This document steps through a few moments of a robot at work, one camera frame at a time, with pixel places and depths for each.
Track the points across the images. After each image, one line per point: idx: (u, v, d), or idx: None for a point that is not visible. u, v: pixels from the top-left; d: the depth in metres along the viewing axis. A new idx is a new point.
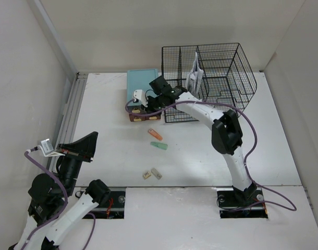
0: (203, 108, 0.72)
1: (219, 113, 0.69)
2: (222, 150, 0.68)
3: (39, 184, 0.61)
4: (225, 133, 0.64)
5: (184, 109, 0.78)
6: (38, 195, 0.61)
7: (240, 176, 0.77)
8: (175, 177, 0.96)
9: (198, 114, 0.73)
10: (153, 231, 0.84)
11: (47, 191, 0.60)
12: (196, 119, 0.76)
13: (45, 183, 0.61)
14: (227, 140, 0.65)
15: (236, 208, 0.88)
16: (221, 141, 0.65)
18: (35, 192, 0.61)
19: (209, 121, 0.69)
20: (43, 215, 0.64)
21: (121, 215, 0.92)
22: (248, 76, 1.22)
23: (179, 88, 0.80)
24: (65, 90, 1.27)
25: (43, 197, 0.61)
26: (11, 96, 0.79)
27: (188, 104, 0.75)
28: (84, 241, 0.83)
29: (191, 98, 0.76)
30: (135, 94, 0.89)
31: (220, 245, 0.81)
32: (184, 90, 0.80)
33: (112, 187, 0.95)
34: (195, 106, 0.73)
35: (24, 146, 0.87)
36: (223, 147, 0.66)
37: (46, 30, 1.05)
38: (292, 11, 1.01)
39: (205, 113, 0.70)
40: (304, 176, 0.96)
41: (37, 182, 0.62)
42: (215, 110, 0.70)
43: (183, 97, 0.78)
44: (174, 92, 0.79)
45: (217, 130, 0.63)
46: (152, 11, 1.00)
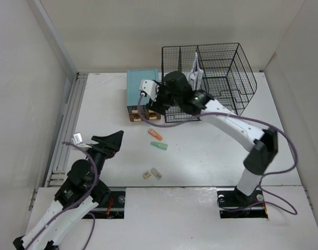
0: (237, 123, 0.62)
1: (258, 132, 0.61)
2: (254, 170, 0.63)
3: (78, 167, 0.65)
4: (265, 155, 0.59)
5: (209, 120, 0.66)
6: (75, 177, 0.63)
7: (254, 185, 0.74)
8: (175, 177, 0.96)
9: (230, 129, 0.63)
10: (153, 231, 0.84)
11: (84, 174, 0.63)
12: (225, 132, 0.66)
13: (84, 167, 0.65)
14: (265, 162, 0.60)
15: (236, 208, 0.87)
16: (259, 164, 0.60)
18: (72, 174, 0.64)
19: (247, 140, 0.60)
20: (71, 199, 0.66)
21: (121, 215, 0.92)
22: (248, 76, 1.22)
23: (203, 93, 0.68)
24: (65, 89, 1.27)
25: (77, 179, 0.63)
26: (11, 96, 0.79)
27: (220, 117, 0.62)
28: (84, 241, 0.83)
29: (220, 108, 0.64)
30: (144, 85, 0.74)
31: (220, 245, 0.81)
32: (210, 98, 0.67)
33: (113, 187, 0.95)
34: (229, 121, 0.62)
35: (24, 146, 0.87)
36: (260, 168, 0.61)
37: (46, 29, 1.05)
38: (292, 11, 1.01)
39: (242, 130, 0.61)
40: (304, 176, 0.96)
41: (76, 165, 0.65)
42: (253, 126, 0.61)
43: (210, 106, 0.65)
44: (197, 98, 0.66)
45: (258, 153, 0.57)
46: (152, 10, 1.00)
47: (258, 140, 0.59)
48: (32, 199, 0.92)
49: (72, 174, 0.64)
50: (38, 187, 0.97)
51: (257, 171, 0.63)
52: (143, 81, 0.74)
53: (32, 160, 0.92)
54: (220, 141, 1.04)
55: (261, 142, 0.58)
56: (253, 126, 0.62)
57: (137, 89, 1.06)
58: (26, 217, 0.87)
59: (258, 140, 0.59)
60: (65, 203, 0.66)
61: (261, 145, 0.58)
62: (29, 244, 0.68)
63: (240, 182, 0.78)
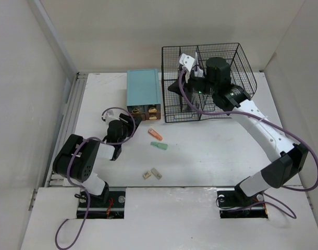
0: (269, 130, 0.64)
1: (288, 145, 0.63)
2: (271, 182, 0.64)
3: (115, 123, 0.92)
4: (289, 170, 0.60)
5: (239, 120, 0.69)
6: (115, 129, 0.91)
7: (260, 189, 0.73)
8: (175, 177, 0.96)
9: (259, 135, 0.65)
10: (153, 231, 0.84)
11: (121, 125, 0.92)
12: (253, 137, 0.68)
13: (119, 123, 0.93)
14: (286, 175, 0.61)
15: (236, 208, 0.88)
16: (279, 176, 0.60)
18: (113, 126, 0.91)
19: (273, 149, 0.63)
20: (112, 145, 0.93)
21: (121, 215, 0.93)
22: (248, 76, 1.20)
23: (239, 88, 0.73)
24: (65, 90, 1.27)
25: (115, 133, 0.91)
26: (11, 96, 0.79)
27: (253, 119, 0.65)
28: (73, 239, 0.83)
29: (254, 111, 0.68)
30: (184, 60, 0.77)
31: (219, 245, 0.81)
32: (246, 97, 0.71)
33: (113, 187, 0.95)
34: (260, 125, 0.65)
35: (24, 146, 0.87)
36: (279, 182, 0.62)
37: (46, 29, 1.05)
38: (292, 11, 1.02)
39: (271, 139, 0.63)
40: (304, 176, 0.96)
41: (114, 122, 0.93)
42: (283, 139, 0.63)
43: (244, 105, 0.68)
44: (233, 95, 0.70)
45: (282, 165, 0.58)
46: (152, 10, 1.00)
47: (285, 153, 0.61)
48: (32, 199, 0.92)
49: (114, 126, 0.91)
50: (38, 187, 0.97)
51: (275, 184, 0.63)
52: (185, 56, 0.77)
53: (32, 159, 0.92)
54: (220, 141, 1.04)
55: (288, 155, 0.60)
56: (284, 139, 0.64)
57: (137, 89, 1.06)
58: (26, 217, 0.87)
59: (285, 152, 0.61)
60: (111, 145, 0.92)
61: (288, 158, 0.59)
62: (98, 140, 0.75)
63: (245, 184, 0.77)
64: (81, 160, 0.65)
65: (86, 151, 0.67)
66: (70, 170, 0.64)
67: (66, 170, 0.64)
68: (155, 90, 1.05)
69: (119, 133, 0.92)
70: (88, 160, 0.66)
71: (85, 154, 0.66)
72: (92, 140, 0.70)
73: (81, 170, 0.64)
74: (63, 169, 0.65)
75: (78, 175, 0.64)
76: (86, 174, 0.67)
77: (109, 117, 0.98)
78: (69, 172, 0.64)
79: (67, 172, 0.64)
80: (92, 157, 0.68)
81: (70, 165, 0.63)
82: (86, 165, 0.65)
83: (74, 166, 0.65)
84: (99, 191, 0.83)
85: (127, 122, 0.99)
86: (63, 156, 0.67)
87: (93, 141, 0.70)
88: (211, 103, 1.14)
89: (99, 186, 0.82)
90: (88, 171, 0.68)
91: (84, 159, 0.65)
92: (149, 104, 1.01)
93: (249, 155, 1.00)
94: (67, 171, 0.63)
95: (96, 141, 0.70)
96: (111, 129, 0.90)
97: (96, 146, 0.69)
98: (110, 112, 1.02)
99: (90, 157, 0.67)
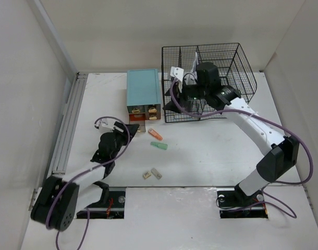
0: (259, 125, 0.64)
1: (279, 137, 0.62)
2: (266, 175, 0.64)
3: (108, 137, 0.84)
4: (281, 161, 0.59)
5: (231, 117, 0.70)
6: (108, 144, 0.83)
7: (258, 187, 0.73)
8: (174, 177, 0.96)
9: (251, 130, 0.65)
10: (152, 231, 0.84)
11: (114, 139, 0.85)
12: (245, 133, 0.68)
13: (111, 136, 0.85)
14: (281, 169, 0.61)
15: (236, 208, 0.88)
16: (272, 168, 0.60)
18: (105, 140, 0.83)
19: (264, 142, 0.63)
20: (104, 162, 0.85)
21: (121, 215, 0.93)
22: (248, 76, 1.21)
23: (231, 89, 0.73)
24: (65, 90, 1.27)
25: (108, 147, 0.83)
26: (11, 96, 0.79)
27: (243, 115, 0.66)
28: (73, 240, 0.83)
29: (244, 107, 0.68)
30: (175, 71, 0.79)
31: (220, 246, 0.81)
32: (237, 96, 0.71)
33: (113, 187, 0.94)
34: (251, 120, 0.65)
35: (25, 145, 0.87)
36: (273, 174, 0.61)
37: (46, 29, 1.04)
38: (292, 11, 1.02)
39: (261, 133, 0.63)
40: (304, 177, 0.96)
41: (106, 136, 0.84)
42: (273, 132, 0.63)
43: (235, 103, 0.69)
44: (225, 93, 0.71)
45: (273, 157, 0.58)
46: (152, 10, 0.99)
47: (277, 145, 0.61)
48: (32, 199, 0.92)
49: (108, 140, 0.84)
50: (38, 187, 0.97)
51: (271, 178, 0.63)
52: (174, 68, 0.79)
53: (32, 160, 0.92)
54: (219, 141, 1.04)
55: (278, 147, 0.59)
56: (275, 132, 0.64)
57: (137, 89, 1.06)
58: (26, 217, 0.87)
59: (276, 145, 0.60)
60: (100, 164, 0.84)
61: (279, 150, 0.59)
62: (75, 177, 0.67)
63: (244, 182, 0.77)
64: (59, 212, 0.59)
65: (63, 201, 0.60)
66: (49, 221, 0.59)
67: (45, 221, 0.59)
68: (155, 90, 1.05)
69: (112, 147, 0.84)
70: (66, 210, 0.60)
71: (63, 204, 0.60)
72: (70, 185, 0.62)
73: (59, 222, 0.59)
74: (41, 219, 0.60)
75: (58, 225, 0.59)
76: (67, 221, 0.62)
77: (103, 126, 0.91)
78: (48, 224, 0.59)
79: (45, 223, 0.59)
80: (71, 205, 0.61)
81: (48, 217, 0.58)
82: (64, 216, 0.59)
83: (53, 217, 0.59)
84: (96, 198, 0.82)
85: (122, 132, 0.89)
86: (41, 205, 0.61)
87: (72, 186, 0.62)
88: None
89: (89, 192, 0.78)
90: (69, 219, 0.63)
91: (62, 212, 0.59)
92: (149, 105, 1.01)
93: (249, 155, 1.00)
94: (46, 223, 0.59)
95: (74, 186, 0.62)
96: (102, 143, 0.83)
97: (76, 191, 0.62)
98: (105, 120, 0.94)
99: (69, 207, 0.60)
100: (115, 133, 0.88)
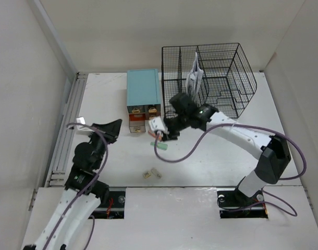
0: (244, 132, 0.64)
1: (265, 138, 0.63)
2: (266, 178, 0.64)
3: (82, 151, 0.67)
4: (275, 161, 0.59)
5: (216, 132, 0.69)
6: (84, 159, 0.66)
7: (258, 188, 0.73)
8: (174, 177, 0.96)
9: (237, 139, 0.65)
10: (152, 231, 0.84)
11: (92, 152, 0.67)
12: (233, 142, 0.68)
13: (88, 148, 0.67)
14: (277, 169, 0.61)
15: (236, 208, 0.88)
16: (270, 170, 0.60)
18: (80, 155, 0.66)
19: (253, 147, 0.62)
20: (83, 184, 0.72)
21: (121, 215, 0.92)
22: (248, 76, 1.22)
23: (208, 107, 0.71)
24: (65, 90, 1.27)
25: (84, 164, 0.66)
26: (11, 96, 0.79)
27: (225, 127, 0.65)
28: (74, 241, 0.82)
29: (225, 119, 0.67)
30: (155, 124, 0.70)
31: (220, 246, 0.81)
32: (216, 110, 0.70)
33: (113, 187, 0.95)
34: (234, 129, 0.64)
35: (25, 145, 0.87)
36: (272, 176, 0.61)
37: (46, 29, 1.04)
38: (292, 11, 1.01)
39: (248, 138, 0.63)
40: (304, 177, 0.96)
41: (81, 149, 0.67)
42: (259, 134, 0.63)
43: (215, 119, 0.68)
44: (203, 113, 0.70)
45: (268, 160, 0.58)
46: (151, 10, 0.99)
47: (266, 146, 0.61)
48: (32, 199, 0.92)
49: (82, 155, 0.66)
50: (38, 187, 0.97)
51: (272, 180, 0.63)
52: (153, 121, 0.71)
53: (32, 160, 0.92)
54: (219, 141, 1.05)
55: (268, 148, 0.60)
56: (260, 133, 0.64)
57: (137, 89, 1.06)
58: (26, 217, 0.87)
59: (266, 146, 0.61)
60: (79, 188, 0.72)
61: (270, 151, 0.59)
62: (47, 242, 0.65)
63: (243, 185, 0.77)
64: None
65: None
66: None
67: None
68: (155, 90, 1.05)
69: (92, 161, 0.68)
70: None
71: None
72: None
73: None
74: None
75: None
76: None
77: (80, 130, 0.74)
78: None
79: None
80: None
81: None
82: None
83: None
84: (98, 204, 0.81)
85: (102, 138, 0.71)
86: None
87: None
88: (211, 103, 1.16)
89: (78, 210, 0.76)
90: None
91: None
92: (149, 105, 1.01)
93: (249, 155, 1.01)
94: None
95: None
96: (75, 160, 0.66)
97: None
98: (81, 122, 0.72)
99: None
100: (95, 136, 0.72)
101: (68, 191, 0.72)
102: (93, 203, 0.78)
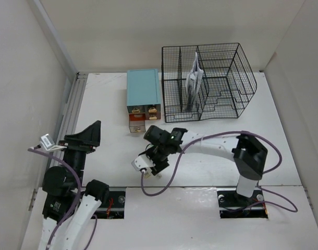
0: (212, 141, 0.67)
1: (233, 140, 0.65)
2: (253, 176, 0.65)
3: (52, 180, 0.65)
4: (249, 159, 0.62)
5: (192, 149, 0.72)
6: (57, 187, 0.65)
7: (253, 187, 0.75)
8: (174, 177, 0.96)
9: (211, 150, 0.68)
10: (152, 231, 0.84)
11: (62, 180, 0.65)
12: (210, 153, 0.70)
13: (58, 175, 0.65)
14: (257, 165, 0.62)
15: (236, 208, 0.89)
16: (251, 169, 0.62)
18: (50, 186, 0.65)
19: (226, 152, 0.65)
20: (61, 209, 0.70)
21: (121, 215, 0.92)
22: (248, 76, 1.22)
23: (179, 130, 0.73)
24: (65, 90, 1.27)
25: (58, 189, 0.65)
26: (11, 96, 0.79)
27: (196, 142, 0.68)
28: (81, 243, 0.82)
29: (194, 136, 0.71)
30: (137, 163, 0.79)
31: (220, 246, 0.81)
32: (184, 130, 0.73)
33: (113, 187, 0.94)
34: (204, 142, 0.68)
35: (25, 145, 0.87)
36: (255, 173, 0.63)
37: (46, 29, 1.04)
38: (292, 11, 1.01)
39: (219, 146, 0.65)
40: (304, 177, 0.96)
41: (50, 179, 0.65)
42: (227, 139, 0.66)
43: (185, 139, 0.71)
44: (174, 138, 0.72)
45: (242, 160, 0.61)
46: (151, 10, 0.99)
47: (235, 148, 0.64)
48: (32, 199, 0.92)
49: (52, 186, 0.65)
50: (38, 187, 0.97)
51: (258, 177, 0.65)
52: (135, 161, 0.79)
53: (32, 160, 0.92)
54: None
55: (237, 150, 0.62)
56: (228, 137, 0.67)
57: (137, 89, 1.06)
58: (26, 217, 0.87)
59: (235, 149, 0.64)
60: (57, 216, 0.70)
61: (241, 152, 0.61)
62: None
63: (239, 187, 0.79)
64: None
65: None
66: None
67: None
68: (155, 90, 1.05)
69: (68, 183, 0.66)
70: None
71: None
72: None
73: None
74: None
75: None
76: None
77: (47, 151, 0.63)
78: None
79: None
80: None
81: None
82: None
83: None
84: (98, 204, 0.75)
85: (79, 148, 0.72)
86: None
87: None
88: (210, 103, 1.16)
89: (77, 216, 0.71)
90: None
91: None
92: (149, 105, 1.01)
93: None
94: None
95: None
96: (48, 188, 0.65)
97: None
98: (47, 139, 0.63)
99: None
100: (69, 151, 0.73)
101: (48, 220, 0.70)
102: (91, 206, 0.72)
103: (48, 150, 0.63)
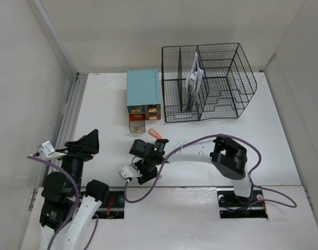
0: (192, 148, 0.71)
1: (210, 145, 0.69)
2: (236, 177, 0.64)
3: (51, 186, 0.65)
4: (228, 160, 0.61)
5: (175, 159, 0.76)
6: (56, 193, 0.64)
7: (247, 188, 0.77)
8: (174, 177, 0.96)
9: (192, 157, 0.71)
10: (151, 230, 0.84)
11: (62, 186, 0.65)
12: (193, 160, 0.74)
13: (58, 179, 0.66)
14: (236, 165, 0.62)
15: (236, 208, 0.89)
16: (231, 170, 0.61)
18: (49, 191, 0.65)
19: (205, 157, 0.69)
20: (58, 217, 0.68)
21: (121, 215, 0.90)
22: (248, 76, 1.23)
23: (161, 141, 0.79)
24: (65, 90, 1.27)
25: (57, 195, 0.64)
26: (11, 96, 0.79)
27: (177, 151, 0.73)
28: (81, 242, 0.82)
29: (175, 145, 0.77)
30: (123, 174, 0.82)
31: (219, 246, 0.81)
32: (164, 140, 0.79)
33: (113, 187, 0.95)
34: (184, 150, 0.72)
35: (25, 145, 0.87)
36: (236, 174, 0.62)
37: (46, 29, 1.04)
38: (292, 11, 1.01)
39: (198, 152, 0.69)
40: (304, 177, 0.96)
41: (49, 185, 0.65)
42: (205, 144, 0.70)
43: (168, 149, 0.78)
44: (158, 148, 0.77)
45: (221, 163, 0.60)
46: (151, 10, 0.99)
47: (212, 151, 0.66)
48: (32, 199, 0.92)
49: (50, 191, 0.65)
50: (38, 188, 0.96)
51: (240, 176, 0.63)
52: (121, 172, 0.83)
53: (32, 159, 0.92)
54: None
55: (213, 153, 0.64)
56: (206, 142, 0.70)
57: (137, 90, 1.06)
58: (26, 217, 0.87)
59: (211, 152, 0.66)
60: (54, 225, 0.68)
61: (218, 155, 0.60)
62: None
63: (236, 188, 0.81)
64: None
65: None
66: None
67: None
68: (155, 90, 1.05)
69: (66, 188, 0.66)
70: None
71: None
72: None
73: None
74: None
75: None
76: None
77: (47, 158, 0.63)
78: None
79: None
80: None
81: None
82: None
83: None
84: (97, 204, 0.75)
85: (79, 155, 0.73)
86: None
87: None
88: (211, 103, 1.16)
89: (78, 216, 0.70)
90: None
91: None
92: (149, 105, 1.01)
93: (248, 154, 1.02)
94: None
95: None
96: (47, 195, 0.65)
97: None
98: (48, 145, 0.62)
99: None
100: (68, 158, 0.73)
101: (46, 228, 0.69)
102: (90, 207, 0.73)
103: (48, 157, 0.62)
